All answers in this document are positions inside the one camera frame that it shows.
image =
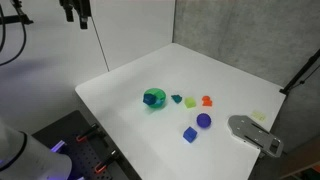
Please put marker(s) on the orange toy block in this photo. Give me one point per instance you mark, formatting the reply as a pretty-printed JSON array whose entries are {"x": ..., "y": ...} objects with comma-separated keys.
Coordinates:
[{"x": 206, "y": 101}]

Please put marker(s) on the purple ball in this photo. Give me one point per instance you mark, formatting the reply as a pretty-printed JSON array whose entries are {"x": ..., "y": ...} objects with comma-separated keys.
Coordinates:
[{"x": 203, "y": 120}]

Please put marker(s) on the yellow-green cube block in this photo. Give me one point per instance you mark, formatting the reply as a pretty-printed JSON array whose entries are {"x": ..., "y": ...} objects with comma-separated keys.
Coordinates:
[{"x": 190, "y": 102}]

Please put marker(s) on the black tripod stand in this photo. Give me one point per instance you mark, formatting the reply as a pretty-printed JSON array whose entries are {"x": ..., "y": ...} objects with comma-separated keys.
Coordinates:
[{"x": 301, "y": 73}]

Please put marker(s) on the green plastic bowl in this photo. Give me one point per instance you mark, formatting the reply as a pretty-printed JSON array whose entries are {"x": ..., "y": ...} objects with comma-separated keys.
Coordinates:
[{"x": 158, "y": 97}]

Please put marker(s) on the black perforated base board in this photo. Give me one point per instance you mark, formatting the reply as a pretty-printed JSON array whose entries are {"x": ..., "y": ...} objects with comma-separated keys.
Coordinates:
[{"x": 80, "y": 150}]

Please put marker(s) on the black clamp with orange tip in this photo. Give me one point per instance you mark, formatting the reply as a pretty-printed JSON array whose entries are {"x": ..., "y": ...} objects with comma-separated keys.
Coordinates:
[
  {"x": 106, "y": 162},
  {"x": 87, "y": 133}
]

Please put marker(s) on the brown wooden furniture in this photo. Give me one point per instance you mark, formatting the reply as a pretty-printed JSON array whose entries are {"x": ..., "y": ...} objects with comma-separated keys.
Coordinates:
[{"x": 300, "y": 160}]

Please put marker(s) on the blue cube block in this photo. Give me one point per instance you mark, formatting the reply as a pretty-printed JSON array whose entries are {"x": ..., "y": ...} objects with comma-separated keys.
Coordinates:
[{"x": 189, "y": 134}]

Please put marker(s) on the navy blue block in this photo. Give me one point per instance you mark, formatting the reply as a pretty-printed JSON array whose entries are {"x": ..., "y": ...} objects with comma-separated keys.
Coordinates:
[{"x": 149, "y": 98}]

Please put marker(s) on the grey metal mounting plate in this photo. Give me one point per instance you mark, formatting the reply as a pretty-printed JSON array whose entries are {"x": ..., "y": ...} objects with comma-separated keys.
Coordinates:
[{"x": 255, "y": 135}]

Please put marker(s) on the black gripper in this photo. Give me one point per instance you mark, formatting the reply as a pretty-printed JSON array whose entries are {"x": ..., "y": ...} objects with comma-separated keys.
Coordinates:
[{"x": 78, "y": 4}]

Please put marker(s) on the teal toy block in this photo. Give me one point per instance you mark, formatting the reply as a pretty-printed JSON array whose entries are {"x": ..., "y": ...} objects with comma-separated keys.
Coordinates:
[{"x": 176, "y": 98}]

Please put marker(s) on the pale yellow flat piece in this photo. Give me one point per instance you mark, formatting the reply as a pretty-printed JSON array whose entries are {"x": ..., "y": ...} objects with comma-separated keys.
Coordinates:
[{"x": 258, "y": 115}]

